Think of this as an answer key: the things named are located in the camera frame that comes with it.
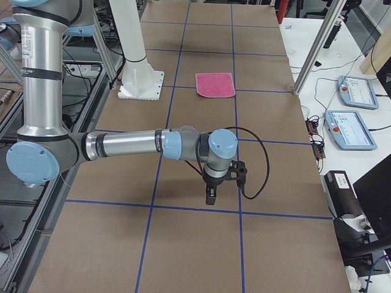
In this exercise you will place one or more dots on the black cylindrical tool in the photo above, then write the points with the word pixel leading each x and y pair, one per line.
pixel 333 34

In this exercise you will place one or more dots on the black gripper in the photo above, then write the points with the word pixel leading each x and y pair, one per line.
pixel 212 181

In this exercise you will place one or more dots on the far teach pendant tablet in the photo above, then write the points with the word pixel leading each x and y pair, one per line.
pixel 357 92

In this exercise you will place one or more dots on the small electronics board with wires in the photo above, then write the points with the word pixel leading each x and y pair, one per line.
pixel 316 140

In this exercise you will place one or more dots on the wooden board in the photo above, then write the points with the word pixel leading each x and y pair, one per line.
pixel 378 55

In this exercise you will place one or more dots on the pink and grey towel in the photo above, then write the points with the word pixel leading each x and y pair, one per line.
pixel 215 85

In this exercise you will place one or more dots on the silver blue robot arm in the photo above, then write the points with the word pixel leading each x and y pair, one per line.
pixel 45 149

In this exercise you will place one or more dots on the white camera stand pedestal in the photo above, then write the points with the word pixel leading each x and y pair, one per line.
pixel 139 79

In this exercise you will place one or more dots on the black and white box device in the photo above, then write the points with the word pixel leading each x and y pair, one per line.
pixel 341 197

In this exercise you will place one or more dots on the aluminium side frame rail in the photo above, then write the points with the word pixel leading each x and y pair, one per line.
pixel 100 56

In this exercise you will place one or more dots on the black monitor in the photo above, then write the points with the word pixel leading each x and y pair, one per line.
pixel 373 192

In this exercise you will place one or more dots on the aluminium frame post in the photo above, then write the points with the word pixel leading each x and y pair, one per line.
pixel 320 39

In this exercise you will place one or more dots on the near teach pendant tablet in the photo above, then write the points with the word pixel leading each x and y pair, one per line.
pixel 349 131

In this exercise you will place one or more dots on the teach pendant tablet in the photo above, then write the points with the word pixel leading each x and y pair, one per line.
pixel 357 92
pixel 349 131

